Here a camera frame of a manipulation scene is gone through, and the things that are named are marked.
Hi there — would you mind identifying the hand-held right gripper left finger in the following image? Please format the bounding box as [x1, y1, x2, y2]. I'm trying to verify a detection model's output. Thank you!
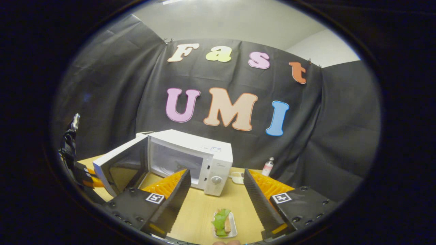
[102, 168, 192, 239]

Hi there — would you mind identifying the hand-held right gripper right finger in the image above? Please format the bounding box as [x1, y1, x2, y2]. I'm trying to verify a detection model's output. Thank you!
[243, 168, 339, 239]

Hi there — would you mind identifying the sandwich with green lettuce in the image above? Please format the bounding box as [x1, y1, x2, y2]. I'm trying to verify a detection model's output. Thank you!
[211, 209, 232, 238]

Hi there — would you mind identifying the white microwave oven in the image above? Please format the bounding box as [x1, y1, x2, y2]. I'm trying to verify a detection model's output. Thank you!
[93, 129, 234, 198]

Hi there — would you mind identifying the small bottle with pink label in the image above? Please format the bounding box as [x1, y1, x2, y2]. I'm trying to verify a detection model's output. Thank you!
[262, 157, 275, 177]

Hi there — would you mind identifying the white rectangular plastic tray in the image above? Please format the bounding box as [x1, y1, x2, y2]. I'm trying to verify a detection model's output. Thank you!
[213, 210, 238, 239]

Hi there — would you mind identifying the black backdrop cloth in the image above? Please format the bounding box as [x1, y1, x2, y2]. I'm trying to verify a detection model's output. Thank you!
[53, 14, 381, 201]

